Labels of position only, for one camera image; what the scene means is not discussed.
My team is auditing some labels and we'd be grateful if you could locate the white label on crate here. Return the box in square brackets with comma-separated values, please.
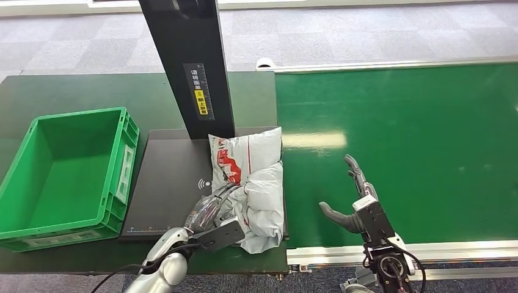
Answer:
[115, 144, 135, 206]

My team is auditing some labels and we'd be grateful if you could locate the green conveyor belt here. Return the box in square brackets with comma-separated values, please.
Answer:
[274, 62, 518, 249]

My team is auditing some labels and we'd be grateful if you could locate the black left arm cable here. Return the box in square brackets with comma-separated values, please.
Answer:
[90, 242, 203, 293]

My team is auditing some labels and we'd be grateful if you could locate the black inbound scanner machine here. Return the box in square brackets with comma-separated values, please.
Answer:
[119, 0, 289, 244]

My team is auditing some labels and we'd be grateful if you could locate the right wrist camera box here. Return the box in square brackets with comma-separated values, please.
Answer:
[352, 195, 396, 246]

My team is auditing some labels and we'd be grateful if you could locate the green plastic crate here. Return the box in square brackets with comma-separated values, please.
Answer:
[0, 107, 140, 254]

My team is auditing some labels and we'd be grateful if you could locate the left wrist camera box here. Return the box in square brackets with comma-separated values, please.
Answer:
[201, 216, 246, 252]

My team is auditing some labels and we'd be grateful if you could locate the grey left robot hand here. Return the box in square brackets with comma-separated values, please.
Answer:
[184, 183, 243, 236]

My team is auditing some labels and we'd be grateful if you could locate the white plastic mailer package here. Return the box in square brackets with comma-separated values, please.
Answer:
[208, 126, 285, 255]

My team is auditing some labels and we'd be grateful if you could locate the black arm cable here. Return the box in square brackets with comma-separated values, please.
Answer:
[380, 234, 427, 293]
[90, 242, 203, 293]

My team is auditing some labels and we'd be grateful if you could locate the black and yellow column label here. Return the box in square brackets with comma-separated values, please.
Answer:
[183, 63, 216, 121]

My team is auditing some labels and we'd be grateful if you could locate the aluminium conveyor frame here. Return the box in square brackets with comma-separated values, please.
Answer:
[255, 56, 518, 293]

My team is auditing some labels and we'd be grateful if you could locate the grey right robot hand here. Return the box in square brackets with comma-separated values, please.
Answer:
[318, 154, 379, 235]

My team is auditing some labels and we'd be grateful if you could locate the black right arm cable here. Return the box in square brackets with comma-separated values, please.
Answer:
[380, 234, 427, 293]

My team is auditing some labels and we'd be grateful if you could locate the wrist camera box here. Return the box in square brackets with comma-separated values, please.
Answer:
[201, 216, 246, 252]
[352, 195, 396, 246]

